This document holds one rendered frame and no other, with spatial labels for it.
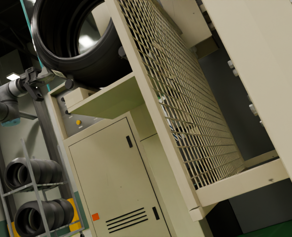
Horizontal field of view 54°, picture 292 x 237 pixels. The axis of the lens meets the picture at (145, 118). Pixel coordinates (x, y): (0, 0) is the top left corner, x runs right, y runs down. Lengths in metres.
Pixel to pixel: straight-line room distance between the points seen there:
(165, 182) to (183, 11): 0.81
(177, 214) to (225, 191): 0.96
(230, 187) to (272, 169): 0.07
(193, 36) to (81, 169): 1.11
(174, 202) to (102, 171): 0.61
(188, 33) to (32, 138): 11.66
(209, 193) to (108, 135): 1.40
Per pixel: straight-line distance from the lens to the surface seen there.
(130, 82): 1.15
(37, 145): 12.60
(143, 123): 1.46
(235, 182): 0.48
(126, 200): 1.81
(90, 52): 1.21
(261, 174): 0.48
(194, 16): 1.42
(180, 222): 1.44
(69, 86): 1.25
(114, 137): 1.82
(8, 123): 1.58
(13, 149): 13.26
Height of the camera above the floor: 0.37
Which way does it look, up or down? 14 degrees up
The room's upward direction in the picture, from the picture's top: 21 degrees counter-clockwise
